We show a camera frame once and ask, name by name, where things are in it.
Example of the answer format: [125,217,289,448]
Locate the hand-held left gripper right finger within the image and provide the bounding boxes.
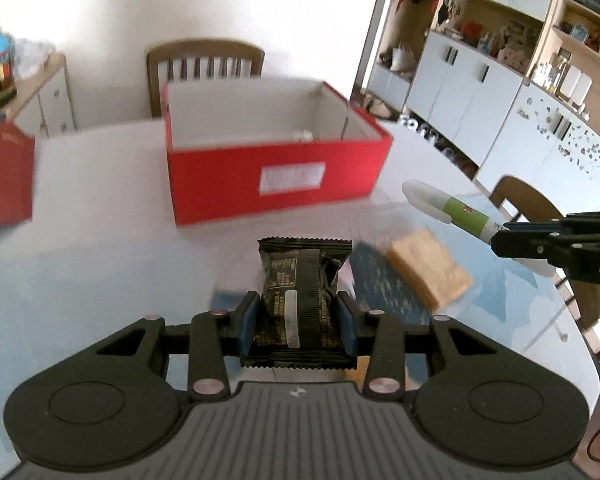
[336,294,501,399]

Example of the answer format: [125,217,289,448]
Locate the white green tube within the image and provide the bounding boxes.
[401,179,558,277]

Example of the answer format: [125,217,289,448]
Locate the yellow sponge cake packet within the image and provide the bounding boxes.
[384,227,475,311]

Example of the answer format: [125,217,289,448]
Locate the printed table mat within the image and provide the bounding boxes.
[0,205,600,480]

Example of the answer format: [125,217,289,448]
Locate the wooden chair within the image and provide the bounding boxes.
[146,38,266,118]
[487,175,600,332]

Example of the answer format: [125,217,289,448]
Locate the red cardboard box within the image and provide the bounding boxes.
[162,77,395,226]

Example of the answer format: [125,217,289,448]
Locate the white wall cabinet unit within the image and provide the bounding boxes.
[364,0,600,211]

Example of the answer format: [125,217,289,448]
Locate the red box lid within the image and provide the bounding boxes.
[0,119,37,231]

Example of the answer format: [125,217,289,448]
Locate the white side cabinet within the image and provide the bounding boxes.
[12,52,77,137]

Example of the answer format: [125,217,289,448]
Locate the black snack packet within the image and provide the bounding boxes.
[240,236,358,372]

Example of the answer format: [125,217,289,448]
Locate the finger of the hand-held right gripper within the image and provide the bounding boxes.
[490,231,600,262]
[500,210,600,237]

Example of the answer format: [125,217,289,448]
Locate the clear plastic bag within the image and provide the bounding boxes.
[12,37,52,79]

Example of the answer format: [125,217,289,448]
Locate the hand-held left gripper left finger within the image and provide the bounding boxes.
[97,292,261,401]

